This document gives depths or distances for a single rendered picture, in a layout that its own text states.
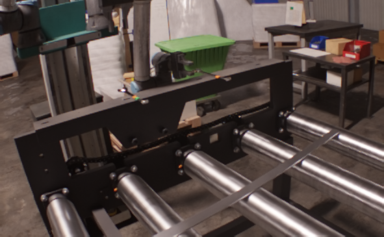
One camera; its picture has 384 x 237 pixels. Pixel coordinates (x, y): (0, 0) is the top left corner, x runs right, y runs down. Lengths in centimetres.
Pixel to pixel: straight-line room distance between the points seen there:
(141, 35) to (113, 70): 297
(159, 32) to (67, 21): 294
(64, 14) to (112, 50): 242
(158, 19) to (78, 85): 281
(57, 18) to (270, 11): 633
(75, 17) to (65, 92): 51
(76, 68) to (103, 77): 230
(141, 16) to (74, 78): 88
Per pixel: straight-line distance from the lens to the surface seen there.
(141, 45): 167
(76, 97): 236
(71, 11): 220
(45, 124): 121
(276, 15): 796
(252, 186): 112
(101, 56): 454
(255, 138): 147
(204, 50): 386
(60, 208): 118
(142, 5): 160
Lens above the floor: 155
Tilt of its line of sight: 21 degrees down
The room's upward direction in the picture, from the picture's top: 5 degrees counter-clockwise
